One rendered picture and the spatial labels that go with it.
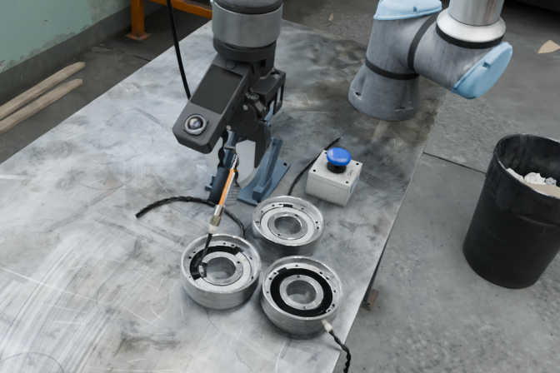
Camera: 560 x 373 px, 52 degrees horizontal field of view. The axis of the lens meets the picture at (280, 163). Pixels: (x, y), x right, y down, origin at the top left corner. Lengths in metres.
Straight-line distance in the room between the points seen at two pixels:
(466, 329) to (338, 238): 1.10
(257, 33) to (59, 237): 0.43
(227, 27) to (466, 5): 0.51
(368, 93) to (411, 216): 1.12
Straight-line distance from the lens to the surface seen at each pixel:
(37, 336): 0.77
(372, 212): 0.95
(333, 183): 0.92
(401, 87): 1.17
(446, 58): 1.06
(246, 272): 0.78
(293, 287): 0.79
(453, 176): 2.51
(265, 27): 0.62
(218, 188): 0.74
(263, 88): 0.68
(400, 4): 1.11
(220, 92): 0.64
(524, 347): 1.99
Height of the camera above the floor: 1.41
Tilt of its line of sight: 37 degrees down
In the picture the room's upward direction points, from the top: 9 degrees clockwise
